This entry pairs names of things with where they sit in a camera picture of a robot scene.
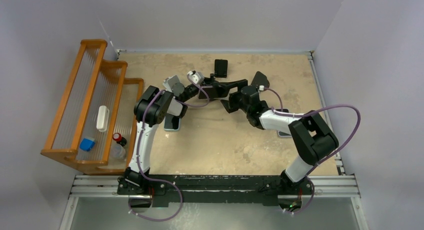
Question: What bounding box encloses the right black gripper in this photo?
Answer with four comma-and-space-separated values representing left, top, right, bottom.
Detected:
219, 79, 251, 114

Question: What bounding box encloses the black phone clear case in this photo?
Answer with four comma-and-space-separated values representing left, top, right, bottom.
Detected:
197, 85, 230, 99

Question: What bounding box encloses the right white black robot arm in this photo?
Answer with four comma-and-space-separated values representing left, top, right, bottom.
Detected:
217, 80, 339, 194

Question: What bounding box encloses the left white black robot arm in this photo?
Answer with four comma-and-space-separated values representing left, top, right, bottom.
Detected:
117, 70, 205, 195

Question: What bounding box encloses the black rectangular phone stand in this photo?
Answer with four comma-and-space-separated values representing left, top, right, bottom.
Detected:
214, 59, 228, 78

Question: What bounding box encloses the black brown disc phone stand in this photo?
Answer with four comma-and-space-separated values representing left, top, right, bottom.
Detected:
251, 71, 270, 88

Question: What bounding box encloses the silver folding phone stand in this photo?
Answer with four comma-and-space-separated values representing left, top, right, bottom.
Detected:
162, 75, 181, 92

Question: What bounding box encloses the light blue case phone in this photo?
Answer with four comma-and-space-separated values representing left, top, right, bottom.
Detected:
163, 114, 181, 132

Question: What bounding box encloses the lavender case phone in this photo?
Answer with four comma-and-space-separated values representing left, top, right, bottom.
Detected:
277, 108, 291, 138

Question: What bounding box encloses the white rectangular device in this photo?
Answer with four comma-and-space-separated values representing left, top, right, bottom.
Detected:
96, 105, 110, 132

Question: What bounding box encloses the red cap bottle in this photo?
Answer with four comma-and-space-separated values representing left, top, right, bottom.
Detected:
110, 132, 127, 160

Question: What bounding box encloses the orange wooden rack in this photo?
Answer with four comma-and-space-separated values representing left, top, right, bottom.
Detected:
41, 39, 144, 175

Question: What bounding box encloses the blue cap bottle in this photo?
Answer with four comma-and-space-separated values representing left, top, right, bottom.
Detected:
79, 138, 96, 152

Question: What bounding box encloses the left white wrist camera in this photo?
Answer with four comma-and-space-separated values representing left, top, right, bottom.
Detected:
187, 70, 205, 85

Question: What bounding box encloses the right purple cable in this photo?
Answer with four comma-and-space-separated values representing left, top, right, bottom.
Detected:
263, 87, 362, 215

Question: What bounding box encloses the black aluminium base frame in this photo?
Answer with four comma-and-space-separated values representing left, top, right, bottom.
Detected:
59, 174, 370, 230

